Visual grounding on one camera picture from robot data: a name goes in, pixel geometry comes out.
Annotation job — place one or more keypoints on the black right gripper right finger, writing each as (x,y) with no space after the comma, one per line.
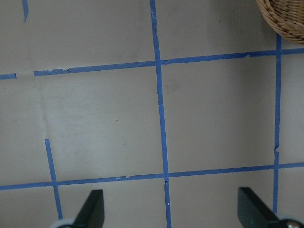
(252,212)

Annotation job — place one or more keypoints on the brown wicker basket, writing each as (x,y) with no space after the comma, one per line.
(285,17)

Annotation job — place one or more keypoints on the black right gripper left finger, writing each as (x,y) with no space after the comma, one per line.
(92,213)

